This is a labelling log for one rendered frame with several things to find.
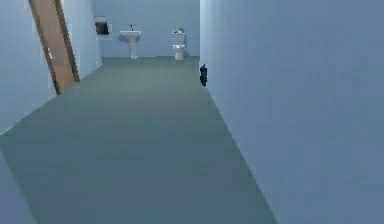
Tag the black bin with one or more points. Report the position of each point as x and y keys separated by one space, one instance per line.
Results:
x=203 y=75

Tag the white toilet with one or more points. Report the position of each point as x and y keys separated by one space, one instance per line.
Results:
x=179 y=45

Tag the green item on toilet tank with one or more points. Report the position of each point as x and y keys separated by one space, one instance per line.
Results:
x=180 y=30

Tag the black sink faucet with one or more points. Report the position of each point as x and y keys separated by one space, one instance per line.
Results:
x=131 y=27

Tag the brown wooden room door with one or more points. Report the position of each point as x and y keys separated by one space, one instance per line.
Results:
x=55 y=43

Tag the white pedestal sink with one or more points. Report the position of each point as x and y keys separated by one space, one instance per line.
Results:
x=132 y=38

